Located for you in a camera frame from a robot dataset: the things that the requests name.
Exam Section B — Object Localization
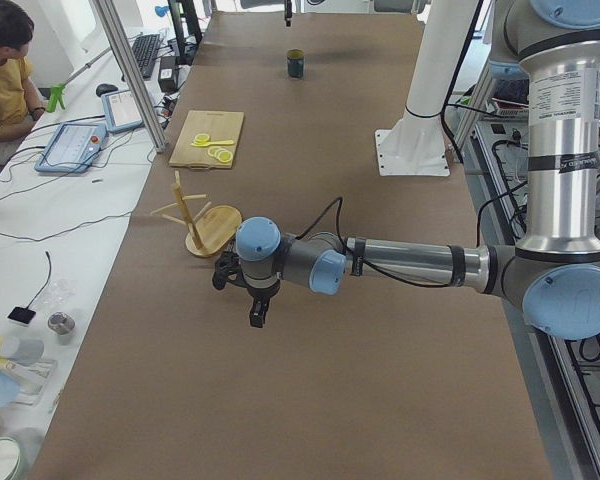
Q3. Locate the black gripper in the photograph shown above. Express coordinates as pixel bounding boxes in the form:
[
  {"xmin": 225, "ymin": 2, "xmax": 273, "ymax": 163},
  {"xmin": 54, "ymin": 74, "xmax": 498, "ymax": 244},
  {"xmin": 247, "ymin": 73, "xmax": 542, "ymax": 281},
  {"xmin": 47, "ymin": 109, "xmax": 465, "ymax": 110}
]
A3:
[{"xmin": 246, "ymin": 282, "xmax": 280, "ymax": 328}]

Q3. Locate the dark teal HOME mug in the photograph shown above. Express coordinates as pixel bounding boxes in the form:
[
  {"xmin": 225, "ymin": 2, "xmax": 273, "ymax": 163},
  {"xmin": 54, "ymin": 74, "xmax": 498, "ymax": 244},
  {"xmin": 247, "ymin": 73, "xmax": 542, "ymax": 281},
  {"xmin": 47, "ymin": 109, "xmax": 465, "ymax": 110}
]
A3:
[{"xmin": 286, "ymin": 49, "xmax": 305, "ymax": 79}]

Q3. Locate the wooden mug tree rack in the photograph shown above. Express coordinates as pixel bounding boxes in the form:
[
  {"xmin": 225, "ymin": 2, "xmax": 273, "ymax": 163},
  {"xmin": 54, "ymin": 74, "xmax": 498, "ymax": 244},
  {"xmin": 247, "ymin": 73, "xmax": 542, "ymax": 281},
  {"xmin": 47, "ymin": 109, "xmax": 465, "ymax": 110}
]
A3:
[{"xmin": 150, "ymin": 171, "xmax": 243, "ymax": 258}]

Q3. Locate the small steel cup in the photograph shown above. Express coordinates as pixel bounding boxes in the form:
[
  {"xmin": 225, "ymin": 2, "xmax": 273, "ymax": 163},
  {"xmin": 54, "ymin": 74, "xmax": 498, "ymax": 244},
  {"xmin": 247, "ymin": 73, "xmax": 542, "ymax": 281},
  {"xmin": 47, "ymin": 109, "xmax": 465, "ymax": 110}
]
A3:
[{"xmin": 47, "ymin": 312, "xmax": 76, "ymax": 345}]

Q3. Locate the grey plastic cup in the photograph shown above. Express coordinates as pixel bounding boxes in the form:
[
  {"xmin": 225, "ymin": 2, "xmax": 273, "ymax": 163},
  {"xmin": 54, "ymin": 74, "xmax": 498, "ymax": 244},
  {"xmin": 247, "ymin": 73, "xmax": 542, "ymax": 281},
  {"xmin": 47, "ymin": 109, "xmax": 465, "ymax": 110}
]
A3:
[{"xmin": 0, "ymin": 336, "xmax": 44, "ymax": 366}]

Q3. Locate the bamboo cutting board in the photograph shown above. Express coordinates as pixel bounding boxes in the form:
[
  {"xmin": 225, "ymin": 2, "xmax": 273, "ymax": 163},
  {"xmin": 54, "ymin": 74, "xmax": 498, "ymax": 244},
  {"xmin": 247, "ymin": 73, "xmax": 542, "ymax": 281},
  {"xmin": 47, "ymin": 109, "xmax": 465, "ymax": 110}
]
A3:
[{"xmin": 168, "ymin": 110, "xmax": 245, "ymax": 169}]

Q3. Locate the yellow plastic knife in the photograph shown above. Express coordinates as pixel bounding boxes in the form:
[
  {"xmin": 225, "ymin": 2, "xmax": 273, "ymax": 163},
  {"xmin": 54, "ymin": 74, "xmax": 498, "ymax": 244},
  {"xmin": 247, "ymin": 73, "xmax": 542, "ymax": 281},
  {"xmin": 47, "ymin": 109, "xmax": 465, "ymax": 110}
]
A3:
[{"xmin": 190, "ymin": 140, "xmax": 235, "ymax": 148}]

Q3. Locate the black keyboard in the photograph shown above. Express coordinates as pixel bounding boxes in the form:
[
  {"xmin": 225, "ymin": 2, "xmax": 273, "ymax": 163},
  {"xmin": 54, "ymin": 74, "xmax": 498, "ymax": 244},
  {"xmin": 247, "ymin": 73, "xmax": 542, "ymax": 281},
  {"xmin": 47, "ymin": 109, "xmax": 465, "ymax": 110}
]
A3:
[{"xmin": 131, "ymin": 34, "xmax": 162, "ymax": 79}]

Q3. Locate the lemon slice top right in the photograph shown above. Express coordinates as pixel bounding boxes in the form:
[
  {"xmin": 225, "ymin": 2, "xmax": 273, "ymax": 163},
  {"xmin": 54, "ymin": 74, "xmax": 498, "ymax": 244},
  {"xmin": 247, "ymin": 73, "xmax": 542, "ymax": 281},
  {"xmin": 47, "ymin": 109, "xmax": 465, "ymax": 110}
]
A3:
[{"xmin": 216, "ymin": 151, "xmax": 233, "ymax": 164}]

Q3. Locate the lemon slice middle stack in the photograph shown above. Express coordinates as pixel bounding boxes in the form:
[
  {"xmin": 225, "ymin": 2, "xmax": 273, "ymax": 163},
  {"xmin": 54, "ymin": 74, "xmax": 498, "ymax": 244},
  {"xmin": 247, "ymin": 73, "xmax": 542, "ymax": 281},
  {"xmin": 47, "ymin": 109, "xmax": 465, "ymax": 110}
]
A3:
[{"xmin": 213, "ymin": 147, "xmax": 229, "ymax": 158}]

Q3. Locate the blue teach pendant far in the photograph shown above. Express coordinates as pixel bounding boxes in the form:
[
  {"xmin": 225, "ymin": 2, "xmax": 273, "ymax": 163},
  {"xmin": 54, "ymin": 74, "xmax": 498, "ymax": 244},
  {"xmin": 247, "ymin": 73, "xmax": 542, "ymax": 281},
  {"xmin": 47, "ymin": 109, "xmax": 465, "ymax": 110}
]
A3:
[{"xmin": 101, "ymin": 90, "xmax": 143, "ymax": 134}]

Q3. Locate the blue teach pendant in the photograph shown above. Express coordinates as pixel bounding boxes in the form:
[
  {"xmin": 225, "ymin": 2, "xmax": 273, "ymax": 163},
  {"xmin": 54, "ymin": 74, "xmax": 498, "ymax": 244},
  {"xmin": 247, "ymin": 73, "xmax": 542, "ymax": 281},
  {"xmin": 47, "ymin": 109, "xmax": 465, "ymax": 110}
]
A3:
[
  {"xmin": 101, "ymin": 90, "xmax": 143, "ymax": 134},
  {"xmin": 34, "ymin": 122, "xmax": 108, "ymax": 174}
]

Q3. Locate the black computer mouse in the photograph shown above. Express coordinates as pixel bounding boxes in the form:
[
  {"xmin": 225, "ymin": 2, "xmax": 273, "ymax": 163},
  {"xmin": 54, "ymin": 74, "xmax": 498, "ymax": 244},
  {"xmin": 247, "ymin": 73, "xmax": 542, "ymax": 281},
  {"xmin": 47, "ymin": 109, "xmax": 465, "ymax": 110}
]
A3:
[{"xmin": 95, "ymin": 83, "xmax": 118, "ymax": 97}]

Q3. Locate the blue teach pendant near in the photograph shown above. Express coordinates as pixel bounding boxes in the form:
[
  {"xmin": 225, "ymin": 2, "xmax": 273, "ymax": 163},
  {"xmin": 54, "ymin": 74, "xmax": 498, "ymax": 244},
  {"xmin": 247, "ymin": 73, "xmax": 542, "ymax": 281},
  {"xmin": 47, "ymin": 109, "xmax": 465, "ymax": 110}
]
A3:
[{"xmin": 34, "ymin": 122, "xmax": 108, "ymax": 174}]

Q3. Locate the person in yellow shirt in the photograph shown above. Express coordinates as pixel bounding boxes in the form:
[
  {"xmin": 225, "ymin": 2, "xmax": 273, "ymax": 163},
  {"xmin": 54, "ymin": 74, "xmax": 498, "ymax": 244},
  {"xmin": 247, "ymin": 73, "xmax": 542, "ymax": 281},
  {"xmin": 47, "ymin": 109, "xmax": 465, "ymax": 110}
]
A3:
[{"xmin": 0, "ymin": 1, "xmax": 46, "ymax": 166}]

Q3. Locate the aluminium frame post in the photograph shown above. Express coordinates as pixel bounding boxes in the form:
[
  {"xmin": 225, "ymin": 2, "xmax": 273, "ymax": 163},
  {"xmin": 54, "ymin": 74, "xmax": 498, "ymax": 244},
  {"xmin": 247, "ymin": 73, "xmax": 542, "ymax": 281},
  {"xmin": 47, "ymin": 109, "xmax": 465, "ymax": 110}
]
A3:
[{"xmin": 93, "ymin": 0, "xmax": 167, "ymax": 153}]

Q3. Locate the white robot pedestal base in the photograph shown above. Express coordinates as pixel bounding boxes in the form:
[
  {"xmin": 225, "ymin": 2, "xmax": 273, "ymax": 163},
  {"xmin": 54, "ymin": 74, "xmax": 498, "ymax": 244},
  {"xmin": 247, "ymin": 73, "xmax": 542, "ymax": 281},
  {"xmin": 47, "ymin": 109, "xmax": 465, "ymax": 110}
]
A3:
[{"xmin": 375, "ymin": 0, "xmax": 482, "ymax": 177}]

